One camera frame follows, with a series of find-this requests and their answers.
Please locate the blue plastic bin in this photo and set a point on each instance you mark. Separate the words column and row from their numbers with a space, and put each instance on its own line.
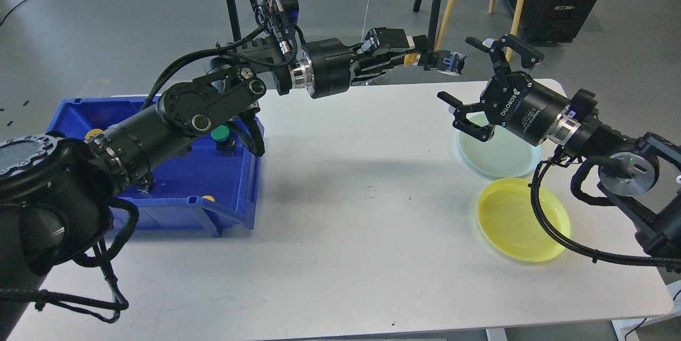
column 175, row 203

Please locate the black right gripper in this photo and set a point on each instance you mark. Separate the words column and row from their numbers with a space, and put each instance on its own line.
column 524, row 107

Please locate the green push button in bin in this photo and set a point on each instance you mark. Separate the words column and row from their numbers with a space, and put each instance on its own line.
column 224, row 143

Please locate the yellow plate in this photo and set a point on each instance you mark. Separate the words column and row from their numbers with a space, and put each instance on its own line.
column 506, row 218

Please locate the yellow push button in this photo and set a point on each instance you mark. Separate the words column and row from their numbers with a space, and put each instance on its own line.
column 443, row 61

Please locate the light green plate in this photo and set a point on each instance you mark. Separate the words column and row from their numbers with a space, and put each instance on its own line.
column 502, row 156

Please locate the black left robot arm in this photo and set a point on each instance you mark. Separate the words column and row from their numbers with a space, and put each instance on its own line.
column 62, row 219

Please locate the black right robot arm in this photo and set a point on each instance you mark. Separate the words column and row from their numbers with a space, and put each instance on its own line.
column 613, row 169

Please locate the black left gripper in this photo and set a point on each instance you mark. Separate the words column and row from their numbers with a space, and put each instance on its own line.
column 337, row 67

